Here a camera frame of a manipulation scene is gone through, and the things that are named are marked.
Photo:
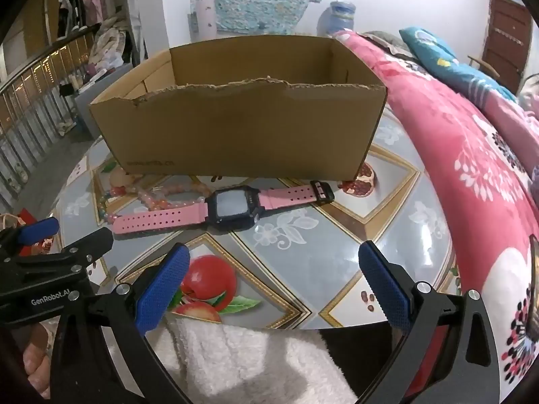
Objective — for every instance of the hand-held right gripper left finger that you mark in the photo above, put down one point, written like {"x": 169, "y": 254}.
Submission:
{"x": 162, "y": 290}

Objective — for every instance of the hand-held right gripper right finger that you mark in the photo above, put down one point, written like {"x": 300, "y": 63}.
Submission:
{"x": 385, "y": 290}

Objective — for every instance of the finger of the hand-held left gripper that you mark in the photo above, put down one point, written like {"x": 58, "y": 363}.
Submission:
{"x": 38, "y": 230}
{"x": 90, "y": 244}

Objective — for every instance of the brown cardboard box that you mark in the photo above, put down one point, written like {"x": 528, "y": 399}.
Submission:
{"x": 236, "y": 130}

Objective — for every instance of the person's left hand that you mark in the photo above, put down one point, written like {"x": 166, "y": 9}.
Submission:
{"x": 38, "y": 362}

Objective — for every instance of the white fluffy garment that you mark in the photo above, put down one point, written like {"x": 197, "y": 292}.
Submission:
{"x": 252, "y": 362}

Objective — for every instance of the metal stair railing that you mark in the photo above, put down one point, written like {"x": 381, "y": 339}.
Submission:
{"x": 33, "y": 92}

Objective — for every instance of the pink floral blanket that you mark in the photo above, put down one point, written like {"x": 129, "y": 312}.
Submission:
{"x": 463, "y": 168}

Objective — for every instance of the pile of light clothes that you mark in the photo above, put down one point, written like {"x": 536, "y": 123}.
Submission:
{"x": 111, "y": 44}

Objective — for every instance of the black white hanging garment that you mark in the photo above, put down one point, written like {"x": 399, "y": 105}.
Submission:
{"x": 69, "y": 10}

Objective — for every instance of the pink hanging garment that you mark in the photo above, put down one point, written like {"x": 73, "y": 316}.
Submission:
{"x": 96, "y": 2}

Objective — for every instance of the blue patterned pillow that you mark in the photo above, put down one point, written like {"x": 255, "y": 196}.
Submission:
{"x": 450, "y": 63}

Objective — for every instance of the wooden chair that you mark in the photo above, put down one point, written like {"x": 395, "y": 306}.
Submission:
{"x": 484, "y": 65}

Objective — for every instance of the grey cloth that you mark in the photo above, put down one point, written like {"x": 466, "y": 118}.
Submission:
{"x": 385, "y": 40}

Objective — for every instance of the pale pink hanging cloth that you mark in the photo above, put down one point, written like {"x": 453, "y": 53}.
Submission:
{"x": 206, "y": 19}

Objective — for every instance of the blue water jug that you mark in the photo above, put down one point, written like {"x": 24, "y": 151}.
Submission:
{"x": 337, "y": 19}

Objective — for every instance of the brown wooden door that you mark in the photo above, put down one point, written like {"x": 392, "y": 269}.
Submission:
{"x": 505, "y": 42}

